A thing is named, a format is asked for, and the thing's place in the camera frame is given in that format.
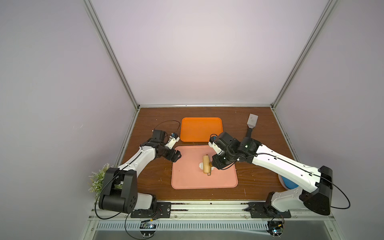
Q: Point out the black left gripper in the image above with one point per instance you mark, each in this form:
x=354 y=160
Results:
x=175 y=156

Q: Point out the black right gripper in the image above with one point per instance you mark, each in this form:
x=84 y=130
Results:
x=217 y=160

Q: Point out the pink silicone mat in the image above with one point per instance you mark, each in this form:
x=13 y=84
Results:
x=186 y=174

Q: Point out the white dough lump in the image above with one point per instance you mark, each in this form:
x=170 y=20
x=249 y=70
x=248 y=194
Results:
x=200 y=165

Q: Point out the wooden rolling pin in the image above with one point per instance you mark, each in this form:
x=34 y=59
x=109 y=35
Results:
x=206 y=160

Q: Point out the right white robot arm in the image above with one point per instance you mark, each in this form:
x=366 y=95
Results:
x=314 y=185

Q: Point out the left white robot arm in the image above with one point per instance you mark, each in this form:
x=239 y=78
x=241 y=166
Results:
x=119 y=191

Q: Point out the orange plastic tray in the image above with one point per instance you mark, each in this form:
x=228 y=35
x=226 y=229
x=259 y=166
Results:
x=195 y=130

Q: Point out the blue dustpan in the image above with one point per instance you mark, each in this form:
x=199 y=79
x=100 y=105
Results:
x=286 y=183

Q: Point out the small green potted plant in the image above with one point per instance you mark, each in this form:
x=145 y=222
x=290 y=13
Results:
x=97 y=179

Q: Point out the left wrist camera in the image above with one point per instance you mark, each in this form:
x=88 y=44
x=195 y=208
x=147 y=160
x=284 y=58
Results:
x=173 y=139

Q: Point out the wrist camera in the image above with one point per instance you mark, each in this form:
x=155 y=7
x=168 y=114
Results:
x=212 y=141
x=173 y=139

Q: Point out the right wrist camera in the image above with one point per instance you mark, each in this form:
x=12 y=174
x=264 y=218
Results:
x=212 y=141

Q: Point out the black handled metal spatula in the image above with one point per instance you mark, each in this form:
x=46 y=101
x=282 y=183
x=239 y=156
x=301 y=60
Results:
x=251 y=123

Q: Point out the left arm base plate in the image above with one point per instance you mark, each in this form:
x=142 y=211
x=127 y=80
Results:
x=157 y=210

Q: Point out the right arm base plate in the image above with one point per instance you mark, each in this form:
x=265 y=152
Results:
x=263 y=210

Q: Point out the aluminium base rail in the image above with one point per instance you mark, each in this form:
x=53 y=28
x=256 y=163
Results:
x=198 y=216

